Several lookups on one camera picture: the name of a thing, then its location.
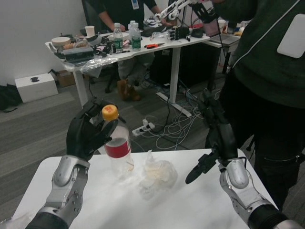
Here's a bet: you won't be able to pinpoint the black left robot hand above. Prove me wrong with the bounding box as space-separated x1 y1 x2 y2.
66 97 126 161

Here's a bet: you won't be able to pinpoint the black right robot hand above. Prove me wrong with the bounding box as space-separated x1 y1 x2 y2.
185 88 239 185

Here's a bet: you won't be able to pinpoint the red-label plastic bottle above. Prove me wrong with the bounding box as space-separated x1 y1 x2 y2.
102 104 135 179

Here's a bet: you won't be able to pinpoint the white mechanical linkage arm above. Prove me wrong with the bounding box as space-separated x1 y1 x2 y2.
154 0 193 24

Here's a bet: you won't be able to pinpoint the brown cardboard box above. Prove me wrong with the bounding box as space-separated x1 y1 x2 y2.
51 69 77 87

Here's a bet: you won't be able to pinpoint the white power strip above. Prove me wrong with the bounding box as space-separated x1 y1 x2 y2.
132 124 155 137

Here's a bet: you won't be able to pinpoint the white cardboard box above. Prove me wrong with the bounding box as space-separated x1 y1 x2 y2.
14 73 60 104

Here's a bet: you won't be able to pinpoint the clear plastic sheet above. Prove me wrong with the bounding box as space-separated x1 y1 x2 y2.
63 56 119 73

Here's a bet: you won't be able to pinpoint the crumpled white plastic wrap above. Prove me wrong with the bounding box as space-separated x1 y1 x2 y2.
139 149 179 201

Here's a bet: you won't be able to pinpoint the person in dark green jacket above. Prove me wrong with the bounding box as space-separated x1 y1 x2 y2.
213 0 305 212

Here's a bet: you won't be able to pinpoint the black bag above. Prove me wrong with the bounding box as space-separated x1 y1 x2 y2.
0 83 23 113

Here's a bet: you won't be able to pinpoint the grey equipment box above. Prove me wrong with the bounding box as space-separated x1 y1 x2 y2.
63 46 94 63

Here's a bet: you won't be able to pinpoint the beige bowl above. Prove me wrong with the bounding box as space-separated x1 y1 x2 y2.
51 36 72 48

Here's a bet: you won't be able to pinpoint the open laptop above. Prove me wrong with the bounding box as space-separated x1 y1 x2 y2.
203 19 239 45

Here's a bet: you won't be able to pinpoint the white standing desk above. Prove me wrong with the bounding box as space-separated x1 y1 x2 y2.
45 31 211 117

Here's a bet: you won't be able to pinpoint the black robotic hand on desk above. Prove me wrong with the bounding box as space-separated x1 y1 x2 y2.
168 26 193 41

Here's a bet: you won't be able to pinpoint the white badge card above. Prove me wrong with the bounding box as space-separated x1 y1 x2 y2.
276 13 305 58

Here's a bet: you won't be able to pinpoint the black flat pouch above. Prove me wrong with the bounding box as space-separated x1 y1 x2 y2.
140 25 167 38

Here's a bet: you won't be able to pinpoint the person in grey trousers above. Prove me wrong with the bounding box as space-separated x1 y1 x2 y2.
97 0 165 101

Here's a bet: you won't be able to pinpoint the tangle of white cables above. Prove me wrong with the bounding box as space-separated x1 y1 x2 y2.
142 95 208 151

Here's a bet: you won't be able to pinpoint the red-handled pliers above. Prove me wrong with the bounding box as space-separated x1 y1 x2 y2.
145 42 165 49

